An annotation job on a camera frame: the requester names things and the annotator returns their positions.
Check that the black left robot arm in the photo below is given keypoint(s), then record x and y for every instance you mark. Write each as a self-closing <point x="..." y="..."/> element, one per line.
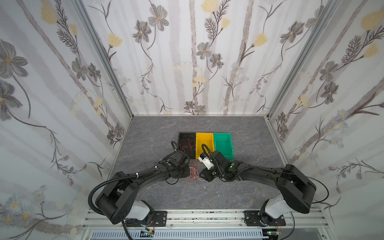
<point x="116" y="198"/>

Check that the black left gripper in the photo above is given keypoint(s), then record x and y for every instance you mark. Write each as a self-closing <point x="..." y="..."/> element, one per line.
<point x="185" y="170"/>

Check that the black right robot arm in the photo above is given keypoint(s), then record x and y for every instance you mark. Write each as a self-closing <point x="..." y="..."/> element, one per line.
<point x="297" y="191"/>

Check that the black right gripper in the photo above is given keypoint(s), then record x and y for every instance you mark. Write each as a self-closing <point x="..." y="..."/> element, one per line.
<point x="208" y="173"/>

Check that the white perforated cable duct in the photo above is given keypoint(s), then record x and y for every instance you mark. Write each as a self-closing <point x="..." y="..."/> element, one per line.
<point x="202" y="234"/>

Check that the black storage bin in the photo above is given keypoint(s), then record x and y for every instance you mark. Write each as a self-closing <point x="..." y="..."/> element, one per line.
<point x="187" y="143"/>

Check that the green storage bin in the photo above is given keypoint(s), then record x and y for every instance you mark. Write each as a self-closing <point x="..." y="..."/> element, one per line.
<point x="224" y="144"/>

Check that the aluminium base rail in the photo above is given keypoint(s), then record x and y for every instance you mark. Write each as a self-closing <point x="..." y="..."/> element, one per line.
<point x="291" y="226"/>

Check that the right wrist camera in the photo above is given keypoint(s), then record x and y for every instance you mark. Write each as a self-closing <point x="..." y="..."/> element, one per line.
<point x="204" y="158"/>

